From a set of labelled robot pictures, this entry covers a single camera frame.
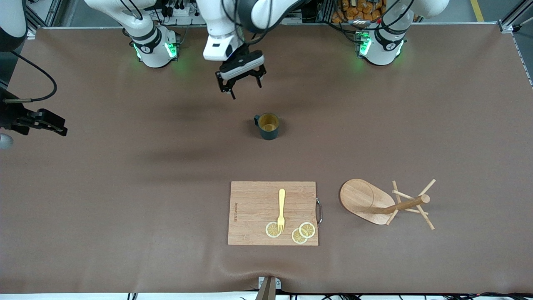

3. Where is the dark green cup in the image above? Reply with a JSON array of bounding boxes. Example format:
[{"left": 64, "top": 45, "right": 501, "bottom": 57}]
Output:
[{"left": 254, "top": 112, "right": 280, "bottom": 141}]

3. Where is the wooden mug rack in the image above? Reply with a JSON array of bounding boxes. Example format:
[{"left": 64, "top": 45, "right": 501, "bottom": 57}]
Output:
[{"left": 339, "top": 178, "right": 436, "bottom": 230}]

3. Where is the white power strip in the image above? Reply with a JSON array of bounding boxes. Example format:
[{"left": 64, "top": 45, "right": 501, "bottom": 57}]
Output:
[{"left": 160, "top": 3, "right": 207, "bottom": 25}]

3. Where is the brown table mat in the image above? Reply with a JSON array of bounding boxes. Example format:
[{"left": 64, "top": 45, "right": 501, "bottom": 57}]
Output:
[{"left": 0, "top": 24, "right": 533, "bottom": 294}]

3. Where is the orange snack bag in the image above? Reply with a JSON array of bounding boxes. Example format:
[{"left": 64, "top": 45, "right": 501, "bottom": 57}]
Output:
[{"left": 332, "top": 0, "right": 386, "bottom": 24}]

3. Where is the wooden cutting board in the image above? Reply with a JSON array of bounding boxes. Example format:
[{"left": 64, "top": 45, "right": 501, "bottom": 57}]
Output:
[{"left": 227, "top": 181, "right": 323, "bottom": 247}]

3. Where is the yellow plastic fork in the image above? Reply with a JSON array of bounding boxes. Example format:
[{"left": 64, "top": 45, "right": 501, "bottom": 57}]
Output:
[{"left": 277, "top": 188, "right": 286, "bottom": 233}]

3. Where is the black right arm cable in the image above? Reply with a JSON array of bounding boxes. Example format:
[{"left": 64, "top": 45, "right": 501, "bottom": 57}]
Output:
[{"left": 3, "top": 49, "right": 58, "bottom": 103}]

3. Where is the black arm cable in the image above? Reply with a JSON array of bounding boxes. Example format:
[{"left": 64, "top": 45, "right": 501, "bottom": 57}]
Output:
[
  {"left": 3, "top": 49, "right": 58, "bottom": 103},
  {"left": 221, "top": 0, "right": 276, "bottom": 45}
]

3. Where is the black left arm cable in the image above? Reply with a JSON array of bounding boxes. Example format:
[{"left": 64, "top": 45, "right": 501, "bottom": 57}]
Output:
[{"left": 221, "top": 0, "right": 276, "bottom": 45}]

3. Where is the aluminium frame post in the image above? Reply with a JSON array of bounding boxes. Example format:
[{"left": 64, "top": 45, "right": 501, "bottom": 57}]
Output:
[
  {"left": 25, "top": 0, "right": 63, "bottom": 36},
  {"left": 498, "top": 0, "right": 533, "bottom": 34}
]

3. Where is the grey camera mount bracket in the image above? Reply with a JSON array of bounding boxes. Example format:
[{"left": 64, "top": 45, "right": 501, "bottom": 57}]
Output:
[{"left": 257, "top": 276, "right": 282, "bottom": 300}]

